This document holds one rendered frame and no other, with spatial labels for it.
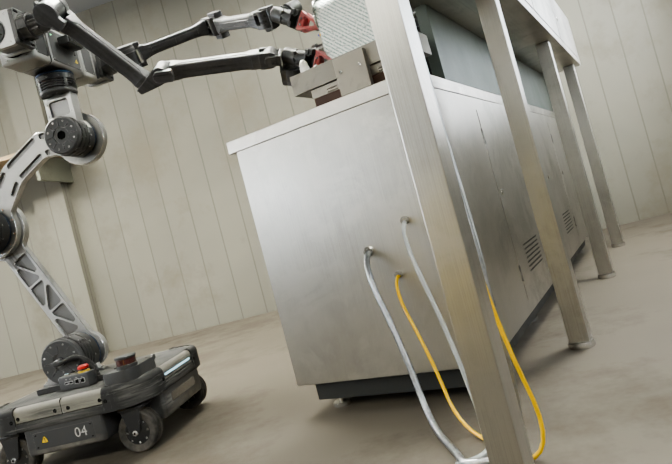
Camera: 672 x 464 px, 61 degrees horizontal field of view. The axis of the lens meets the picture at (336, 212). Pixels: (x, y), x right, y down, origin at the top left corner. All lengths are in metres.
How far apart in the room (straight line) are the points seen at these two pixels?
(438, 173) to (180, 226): 4.31
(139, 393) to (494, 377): 1.32
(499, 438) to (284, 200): 0.98
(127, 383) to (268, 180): 0.81
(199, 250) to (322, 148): 3.54
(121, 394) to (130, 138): 3.61
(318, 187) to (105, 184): 3.95
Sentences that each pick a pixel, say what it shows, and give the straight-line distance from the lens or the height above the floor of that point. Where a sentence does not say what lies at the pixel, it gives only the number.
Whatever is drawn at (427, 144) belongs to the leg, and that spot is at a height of 0.64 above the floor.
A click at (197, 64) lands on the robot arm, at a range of 2.07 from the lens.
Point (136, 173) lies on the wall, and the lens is 5.35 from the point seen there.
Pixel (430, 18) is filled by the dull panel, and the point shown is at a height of 1.09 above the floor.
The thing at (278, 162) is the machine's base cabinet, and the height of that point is 0.78.
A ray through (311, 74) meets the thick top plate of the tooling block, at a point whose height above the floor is 1.01.
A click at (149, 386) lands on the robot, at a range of 2.07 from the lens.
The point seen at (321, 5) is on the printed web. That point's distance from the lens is 2.02.
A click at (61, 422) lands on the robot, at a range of 2.18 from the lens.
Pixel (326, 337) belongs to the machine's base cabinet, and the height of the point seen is 0.24.
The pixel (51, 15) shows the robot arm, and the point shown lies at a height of 1.43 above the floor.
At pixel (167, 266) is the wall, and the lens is 5.24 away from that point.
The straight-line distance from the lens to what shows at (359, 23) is 1.93.
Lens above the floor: 0.55
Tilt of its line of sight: 2 degrees up
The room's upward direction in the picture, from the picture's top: 15 degrees counter-clockwise
